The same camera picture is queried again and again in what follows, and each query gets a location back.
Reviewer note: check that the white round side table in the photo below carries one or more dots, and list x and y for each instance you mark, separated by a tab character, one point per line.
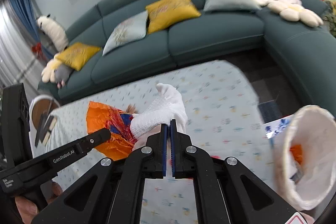
40	121

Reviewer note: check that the white flower pillow lower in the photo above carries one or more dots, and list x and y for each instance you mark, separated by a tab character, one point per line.
293	11

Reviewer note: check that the grey mouse plush toy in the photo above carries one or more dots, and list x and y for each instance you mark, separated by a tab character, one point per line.
62	74

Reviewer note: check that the white long plush toy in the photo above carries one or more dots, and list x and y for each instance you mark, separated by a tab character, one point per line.
54	31

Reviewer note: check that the left pale blue cushion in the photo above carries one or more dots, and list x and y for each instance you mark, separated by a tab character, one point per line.
130	30

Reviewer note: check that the middle yellow cushion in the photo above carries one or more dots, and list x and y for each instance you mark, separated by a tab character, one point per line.
165	13

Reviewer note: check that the person's left hand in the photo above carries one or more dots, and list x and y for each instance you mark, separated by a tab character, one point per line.
28	210

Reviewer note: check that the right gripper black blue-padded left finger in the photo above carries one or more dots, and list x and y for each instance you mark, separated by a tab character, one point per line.
111	191

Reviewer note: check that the white lined trash bin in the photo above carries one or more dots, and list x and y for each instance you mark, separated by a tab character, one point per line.
303	146

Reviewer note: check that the orange plastic bag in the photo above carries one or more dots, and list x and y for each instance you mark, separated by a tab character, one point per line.
121	141

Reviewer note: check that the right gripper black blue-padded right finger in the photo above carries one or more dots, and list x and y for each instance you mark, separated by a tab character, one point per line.
226	191

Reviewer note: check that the light blue floral tablecloth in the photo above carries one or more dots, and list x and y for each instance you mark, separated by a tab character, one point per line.
223	119

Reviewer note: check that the yellow cushion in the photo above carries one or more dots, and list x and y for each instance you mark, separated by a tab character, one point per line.
165	13
77	55

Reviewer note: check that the teal sectional sofa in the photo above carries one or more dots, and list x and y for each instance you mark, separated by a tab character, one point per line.
305	54

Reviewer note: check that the right pale blue cushion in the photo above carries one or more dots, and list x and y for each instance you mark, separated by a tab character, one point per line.
231	5

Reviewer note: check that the pale blue cushion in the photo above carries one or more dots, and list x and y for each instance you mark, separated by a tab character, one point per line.
130	30
231	5

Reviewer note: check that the left yellow cushion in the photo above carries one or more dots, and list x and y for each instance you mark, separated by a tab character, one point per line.
77	55

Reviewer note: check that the potted flowers plant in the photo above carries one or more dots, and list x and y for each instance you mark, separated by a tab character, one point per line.
330	17

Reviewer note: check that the blue curtain with red tie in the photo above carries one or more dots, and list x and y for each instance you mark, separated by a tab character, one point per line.
24	11

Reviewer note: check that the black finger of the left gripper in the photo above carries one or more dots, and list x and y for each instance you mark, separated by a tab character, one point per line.
89	142

